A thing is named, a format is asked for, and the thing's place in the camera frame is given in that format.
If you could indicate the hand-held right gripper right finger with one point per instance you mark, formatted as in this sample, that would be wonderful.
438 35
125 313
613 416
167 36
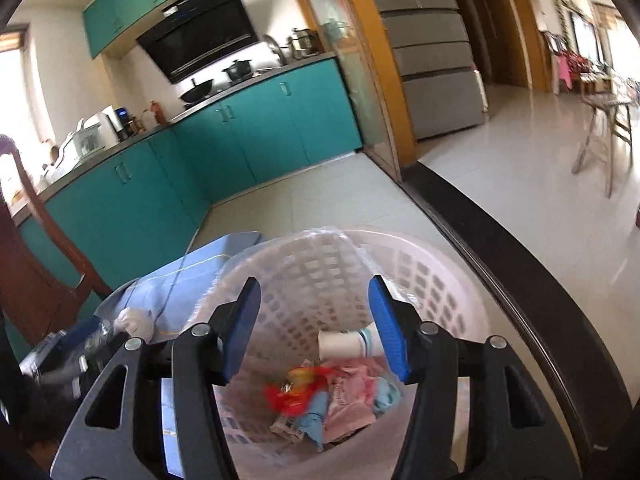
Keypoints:
390 330

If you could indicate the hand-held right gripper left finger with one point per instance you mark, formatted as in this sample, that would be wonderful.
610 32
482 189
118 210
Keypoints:
242 325

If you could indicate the white and blue paper cup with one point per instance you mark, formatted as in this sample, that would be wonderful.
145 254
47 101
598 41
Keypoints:
340 344

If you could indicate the blue face mask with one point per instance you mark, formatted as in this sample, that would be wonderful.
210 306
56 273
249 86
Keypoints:
386 395

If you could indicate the white tissue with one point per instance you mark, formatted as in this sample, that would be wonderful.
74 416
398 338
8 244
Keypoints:
132 320

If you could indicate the red snack wrapper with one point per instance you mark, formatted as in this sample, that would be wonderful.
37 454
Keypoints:
280 395

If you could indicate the pink plastic bag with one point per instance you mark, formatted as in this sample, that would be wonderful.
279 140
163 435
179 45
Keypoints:
350 410

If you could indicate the white plastic lattice basket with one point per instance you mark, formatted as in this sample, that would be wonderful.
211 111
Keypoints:
320 270

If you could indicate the white medicine box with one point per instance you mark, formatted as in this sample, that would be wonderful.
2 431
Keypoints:
285 427

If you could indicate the clear plastic bin liner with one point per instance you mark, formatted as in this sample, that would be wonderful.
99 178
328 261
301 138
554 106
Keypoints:
325 234

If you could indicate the light blue cloth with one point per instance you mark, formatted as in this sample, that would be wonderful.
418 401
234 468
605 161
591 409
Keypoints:
312 420

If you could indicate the blue quilted mat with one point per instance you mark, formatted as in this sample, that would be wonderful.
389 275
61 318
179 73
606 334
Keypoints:
165 285

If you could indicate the brown wooden chair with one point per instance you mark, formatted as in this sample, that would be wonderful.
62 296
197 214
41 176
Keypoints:
30 260

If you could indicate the black door threshold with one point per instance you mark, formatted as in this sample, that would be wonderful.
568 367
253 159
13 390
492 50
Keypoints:
525 310

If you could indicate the teal base cabinets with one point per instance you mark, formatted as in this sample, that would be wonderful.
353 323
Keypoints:
260 125

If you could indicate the white dish rack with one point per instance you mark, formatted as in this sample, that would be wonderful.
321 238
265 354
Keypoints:
80 142

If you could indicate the grey kitchen countertop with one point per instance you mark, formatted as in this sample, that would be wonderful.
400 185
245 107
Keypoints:
160 126

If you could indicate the brown jug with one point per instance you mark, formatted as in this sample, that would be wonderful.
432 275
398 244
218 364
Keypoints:
154 112

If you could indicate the black coffee machine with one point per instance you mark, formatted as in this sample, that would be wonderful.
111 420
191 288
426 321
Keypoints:
124 122

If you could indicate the black wok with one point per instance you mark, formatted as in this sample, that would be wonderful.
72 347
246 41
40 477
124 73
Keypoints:
197 94

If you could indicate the wood-framed glass sliding door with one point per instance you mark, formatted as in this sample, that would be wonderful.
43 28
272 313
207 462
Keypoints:
360 85

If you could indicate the black cooking pot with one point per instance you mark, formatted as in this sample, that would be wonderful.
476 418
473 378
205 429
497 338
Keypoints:
239 72

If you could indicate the grey refrigerator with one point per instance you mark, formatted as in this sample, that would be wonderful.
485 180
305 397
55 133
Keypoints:
435 60

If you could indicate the steel stock pot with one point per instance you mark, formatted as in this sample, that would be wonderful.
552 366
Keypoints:
305 42

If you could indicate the black range hood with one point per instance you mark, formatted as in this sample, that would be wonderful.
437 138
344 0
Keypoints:
200 35

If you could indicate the wooden folding stool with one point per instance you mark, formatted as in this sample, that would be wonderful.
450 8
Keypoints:
600 110

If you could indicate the pink hanging garment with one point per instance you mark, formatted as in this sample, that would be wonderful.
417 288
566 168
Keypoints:
564 72

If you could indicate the brown wooden door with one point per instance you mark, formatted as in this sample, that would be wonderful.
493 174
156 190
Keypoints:
500 35

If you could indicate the teal wall cabinets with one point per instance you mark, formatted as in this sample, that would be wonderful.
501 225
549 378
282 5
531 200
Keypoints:
130 5

